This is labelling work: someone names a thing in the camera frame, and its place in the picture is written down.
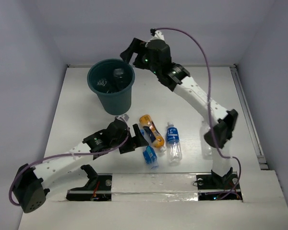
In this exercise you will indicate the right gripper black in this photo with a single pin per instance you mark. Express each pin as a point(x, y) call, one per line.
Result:
point(137, 45)

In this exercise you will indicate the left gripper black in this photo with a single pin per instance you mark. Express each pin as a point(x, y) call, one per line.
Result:
point(130, 141)

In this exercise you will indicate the crushed blue label bottle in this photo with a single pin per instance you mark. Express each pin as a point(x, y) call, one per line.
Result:
point(149, 154)

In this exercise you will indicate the orange milk tea bottle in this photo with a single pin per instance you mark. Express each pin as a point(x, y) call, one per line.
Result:
point(155, 137)

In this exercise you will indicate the clear bottle white cap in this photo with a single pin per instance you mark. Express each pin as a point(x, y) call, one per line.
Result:
point(102, 85)

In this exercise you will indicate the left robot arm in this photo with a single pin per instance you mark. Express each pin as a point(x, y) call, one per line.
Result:
point(32, 182)

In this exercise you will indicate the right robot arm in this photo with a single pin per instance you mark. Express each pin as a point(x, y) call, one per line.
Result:
point(179, 81)

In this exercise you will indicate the dark green plastic bin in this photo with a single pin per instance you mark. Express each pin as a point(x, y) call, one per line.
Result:
point(118, 102)

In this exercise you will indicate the blue label clear bottle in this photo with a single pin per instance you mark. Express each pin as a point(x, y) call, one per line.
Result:
point(174, 152)

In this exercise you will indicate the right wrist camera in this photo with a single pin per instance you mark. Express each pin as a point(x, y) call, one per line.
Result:
point(156, 35)

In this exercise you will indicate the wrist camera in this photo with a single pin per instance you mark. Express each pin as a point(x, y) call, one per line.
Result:
point(156, 35)
point(123, 118)

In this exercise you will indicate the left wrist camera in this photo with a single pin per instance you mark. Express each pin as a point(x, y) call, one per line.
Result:
point(123, 118)

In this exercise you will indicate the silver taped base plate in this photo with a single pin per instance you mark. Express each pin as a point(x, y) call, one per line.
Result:
point(154, 187)

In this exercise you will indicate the aluminium rail right edge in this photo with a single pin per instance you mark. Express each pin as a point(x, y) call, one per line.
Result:
point(249, 121)

